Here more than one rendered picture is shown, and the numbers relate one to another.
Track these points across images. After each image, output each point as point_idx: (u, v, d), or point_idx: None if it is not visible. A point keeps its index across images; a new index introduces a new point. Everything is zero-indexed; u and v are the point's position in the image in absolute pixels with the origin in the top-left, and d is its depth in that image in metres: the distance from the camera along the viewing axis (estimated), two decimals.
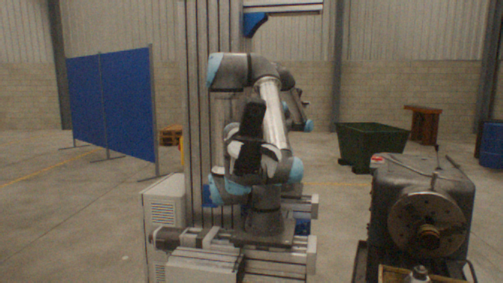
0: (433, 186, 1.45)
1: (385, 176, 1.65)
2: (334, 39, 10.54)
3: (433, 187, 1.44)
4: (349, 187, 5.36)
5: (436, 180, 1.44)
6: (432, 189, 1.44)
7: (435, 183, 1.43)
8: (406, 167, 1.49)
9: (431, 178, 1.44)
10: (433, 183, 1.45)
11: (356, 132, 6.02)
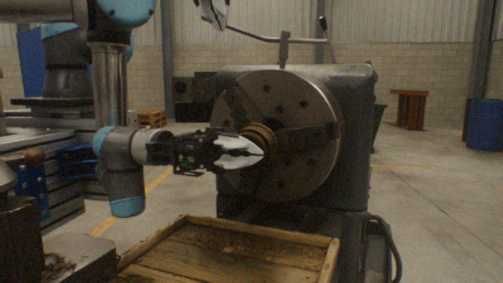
0: (285, 62, 0.76)
1: (231, 69, 0.95)
2: (316, 19, 9.84)
3: (284, 62, 0.75)
4: None
5: (288, 48, 0.75)
6: (281, 65, 0.75)
7: (286, 53, 0.74)
8: (242, 31, 0.80)
9: (279, 45, 0.75)
10: (286, 57, 0.76)
11: None
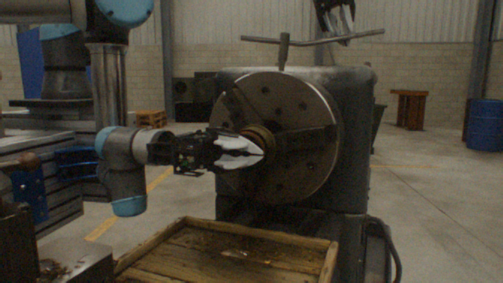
0: (281, 64, 0.75)
1: (230, 70, 0.95)
2: (316, 19, 9.84)
3: (278, 64, 0.76)
4: None
5: (281, 49, 0.74)
6: (281, 67, 0.76)
7: (278, 55, 0.75)
8: (334, 39, 0.75)
9: (287, 48, 0.75)
10: (281, 58, 0.74)
11: None
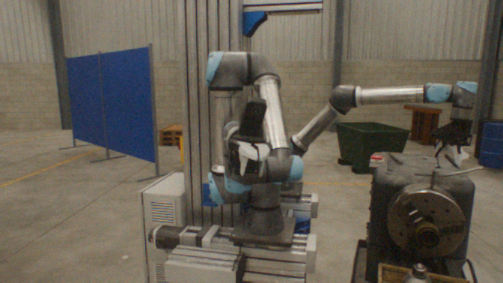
0: (432, 186, 1.44)
1: (385, 175, 1.65)
2: (334, 39, 10.54)
3: (430, 185, 1.45)
4: (349, 187, 5.36)
5: (433, 179, 1.43)
6: (430, 186, 1.46)
7: (430, 180, 1.45)
8: (459, 173, 1.45)
9: (435, 177, 1.45)
10: (433, 183, 1.44)
11: (356, 132, 6.02)
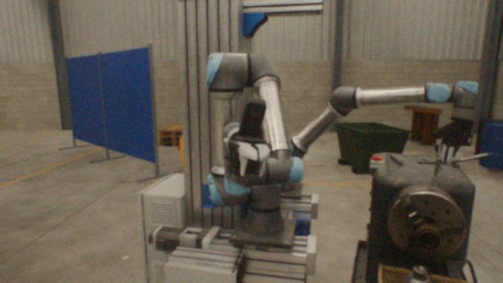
0: (436, 174, 1.43)
1: (385, 176, 1.65)
2: (334, 39, 10.54)
3: (434, 173, 1.44)
4: (349, 187, 5.36)
5: (437, 167, 1.42)
6: (434, 174, 1.44)
7: (434, 168, 1.43)
8: (463, 160, 1.43)
9: (439, 165, 1.43)
10: (437, 171, 1.42)
11: (356, 132, 6.02)
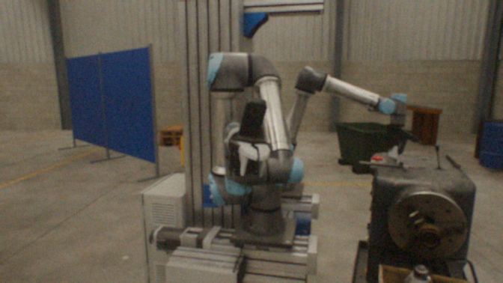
0: None
1: (385, 176, 1.64)
2: (334, 39, 10.54)
3: (407, 168, 1.69)
4: (349, 187, 5.36)
5: None
6: (406, 168, 1.68)
7: (407, 166, 1.71)
8: (382, 165, 1.79)
9: (403, 165, 1.73)
10: None
11: (356, 132, 6.02)
